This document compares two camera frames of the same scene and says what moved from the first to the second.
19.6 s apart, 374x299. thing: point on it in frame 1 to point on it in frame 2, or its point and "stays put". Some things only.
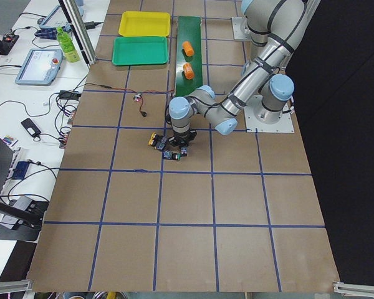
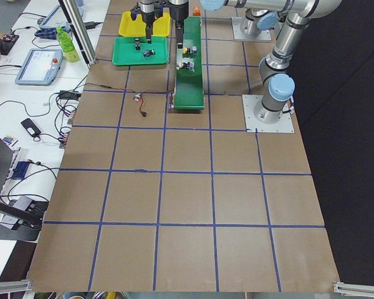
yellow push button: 159,141 to 184,65
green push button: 184,151 to 137,43
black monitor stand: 25,225 stays put
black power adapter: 70,94 stays put
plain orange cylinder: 188,48 to 196,11
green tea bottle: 67,46 stays put
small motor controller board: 138,96 stays put
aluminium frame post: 80,30 stays put
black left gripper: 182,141 to 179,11
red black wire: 141,93 stays put
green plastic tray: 139,50 stays put
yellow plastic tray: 145,23 stays put
